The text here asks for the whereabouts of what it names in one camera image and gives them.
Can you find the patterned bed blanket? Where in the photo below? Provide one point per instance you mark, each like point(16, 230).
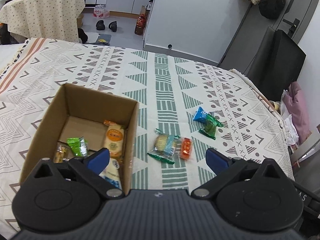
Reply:
point(168, 89)

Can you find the light green packet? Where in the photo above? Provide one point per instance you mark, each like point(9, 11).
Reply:
point(78, 146)

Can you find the red oil bottle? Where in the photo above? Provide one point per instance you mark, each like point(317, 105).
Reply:
point(140, 25)

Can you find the dotted cloth covered table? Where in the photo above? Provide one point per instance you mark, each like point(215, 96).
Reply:
point(55, 19)

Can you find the brown cardboard box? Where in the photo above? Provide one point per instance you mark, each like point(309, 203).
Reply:
point(77, 111)

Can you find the teal cracker packet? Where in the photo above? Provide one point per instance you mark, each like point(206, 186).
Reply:
point(164, 147)

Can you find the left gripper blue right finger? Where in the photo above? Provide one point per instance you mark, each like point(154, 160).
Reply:
point(227, 171)

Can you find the small red orange packet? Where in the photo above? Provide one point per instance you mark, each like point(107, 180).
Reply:
point(186, 148)

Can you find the black slipper left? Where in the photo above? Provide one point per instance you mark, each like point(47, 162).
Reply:
point(100, 25)

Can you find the orange bread snack packet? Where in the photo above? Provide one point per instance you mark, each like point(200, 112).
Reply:
point(114, 139)

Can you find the pink pillow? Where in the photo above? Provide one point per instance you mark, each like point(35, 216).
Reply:
point(295, 102)

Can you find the yellow nut packet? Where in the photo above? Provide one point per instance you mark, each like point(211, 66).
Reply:
point(61, 154)

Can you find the black slipper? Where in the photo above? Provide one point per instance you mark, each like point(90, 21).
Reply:
point(100, 25)
point(113, 26)

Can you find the blue snack packet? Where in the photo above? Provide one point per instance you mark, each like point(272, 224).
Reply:
point(200, 115)

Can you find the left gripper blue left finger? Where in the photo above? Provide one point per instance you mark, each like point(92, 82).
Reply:
point(87, 171)

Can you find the black slipper right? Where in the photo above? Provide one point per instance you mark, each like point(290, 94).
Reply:
point(113, 26)

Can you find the green snack packet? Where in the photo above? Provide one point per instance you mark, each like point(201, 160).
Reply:
point(210, 126)

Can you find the hanging black bag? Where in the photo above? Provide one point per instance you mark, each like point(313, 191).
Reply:
point(271, 9)

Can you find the pink water bottle pack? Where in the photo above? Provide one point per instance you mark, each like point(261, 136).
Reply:
point(101, 11)

